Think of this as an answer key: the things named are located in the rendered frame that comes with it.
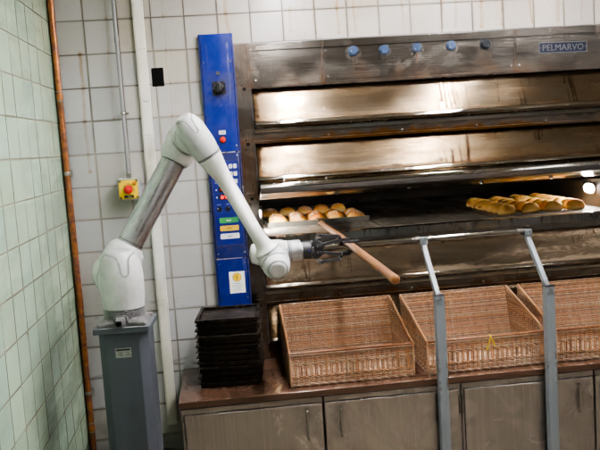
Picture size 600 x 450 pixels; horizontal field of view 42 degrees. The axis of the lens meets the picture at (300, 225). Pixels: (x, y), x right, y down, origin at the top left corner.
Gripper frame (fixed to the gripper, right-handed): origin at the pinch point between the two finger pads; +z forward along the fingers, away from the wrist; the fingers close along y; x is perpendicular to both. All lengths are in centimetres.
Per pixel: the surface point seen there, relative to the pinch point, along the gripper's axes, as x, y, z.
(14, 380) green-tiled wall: 54, 29, -124
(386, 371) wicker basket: -11, 58, 14
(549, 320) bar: 0, 39, 84
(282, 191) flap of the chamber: -46, -22, -23
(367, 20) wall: -60, -99, 24
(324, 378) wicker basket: -12, 58, -13
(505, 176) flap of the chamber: -45, -21, 84
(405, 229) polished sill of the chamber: -60, 2, 38
